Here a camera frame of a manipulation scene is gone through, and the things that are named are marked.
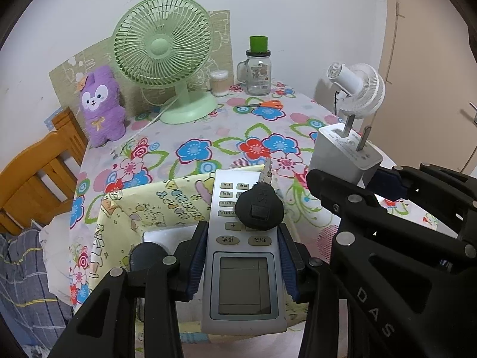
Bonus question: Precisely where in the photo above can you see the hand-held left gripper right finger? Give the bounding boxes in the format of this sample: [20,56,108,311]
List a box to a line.
[278,223,349,358]

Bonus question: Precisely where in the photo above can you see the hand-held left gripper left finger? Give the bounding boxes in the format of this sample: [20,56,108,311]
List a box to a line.
[48,222,210,358]

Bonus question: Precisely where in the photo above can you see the white block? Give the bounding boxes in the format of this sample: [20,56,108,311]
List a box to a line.
[143,229,195,251]

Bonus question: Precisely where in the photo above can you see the black headed key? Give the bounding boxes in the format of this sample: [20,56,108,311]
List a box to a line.
[234,157,284,232]

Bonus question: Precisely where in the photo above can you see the yellow printed storage box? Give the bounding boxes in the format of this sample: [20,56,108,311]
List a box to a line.
[87,164,310,344]

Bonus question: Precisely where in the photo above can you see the light blue paper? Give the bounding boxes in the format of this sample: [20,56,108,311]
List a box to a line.
[45,108,64,127]

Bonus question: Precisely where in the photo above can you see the black round puff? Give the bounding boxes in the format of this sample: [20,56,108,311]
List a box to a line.
[130,242,168,270]

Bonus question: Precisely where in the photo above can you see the white remote control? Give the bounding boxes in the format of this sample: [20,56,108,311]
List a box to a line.
[201,169,287,336]

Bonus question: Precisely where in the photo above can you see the white standing fan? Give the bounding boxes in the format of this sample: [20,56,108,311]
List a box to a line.
[316,63,386,127]

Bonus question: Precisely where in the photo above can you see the orange handled scissors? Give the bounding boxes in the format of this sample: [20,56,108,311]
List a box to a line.
[246,100,284,111]

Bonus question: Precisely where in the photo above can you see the white cloth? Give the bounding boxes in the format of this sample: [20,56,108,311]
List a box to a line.
[39,212,77,306]

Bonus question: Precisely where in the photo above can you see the white fan cable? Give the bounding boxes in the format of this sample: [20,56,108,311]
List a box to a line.
[130,95,179,131]

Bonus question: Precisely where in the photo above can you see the purple plush toy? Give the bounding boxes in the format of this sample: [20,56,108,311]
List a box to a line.
[78,65,127,148]

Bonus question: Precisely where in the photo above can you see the blue plaid blanket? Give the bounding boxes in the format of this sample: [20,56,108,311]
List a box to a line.
[0,224,71,358]

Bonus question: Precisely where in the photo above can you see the green desk fan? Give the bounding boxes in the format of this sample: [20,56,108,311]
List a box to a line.
[114,0,219,124]

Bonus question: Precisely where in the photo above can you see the beige door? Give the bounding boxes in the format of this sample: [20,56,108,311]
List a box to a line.
[380,0,477,180]

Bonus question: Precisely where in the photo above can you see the glass jar with green lid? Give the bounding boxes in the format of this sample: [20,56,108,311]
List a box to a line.
[236,35,272,95]

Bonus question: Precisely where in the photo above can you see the clear cotton swab container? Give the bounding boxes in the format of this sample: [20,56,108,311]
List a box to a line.
[209,70,230,98]

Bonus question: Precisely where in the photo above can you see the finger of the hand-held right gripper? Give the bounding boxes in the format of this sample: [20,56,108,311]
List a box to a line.
[307,168,476,265]
[367,162,477,237]

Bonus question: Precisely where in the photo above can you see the white plug charger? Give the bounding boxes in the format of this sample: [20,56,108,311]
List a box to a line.
[309,114,384,188]

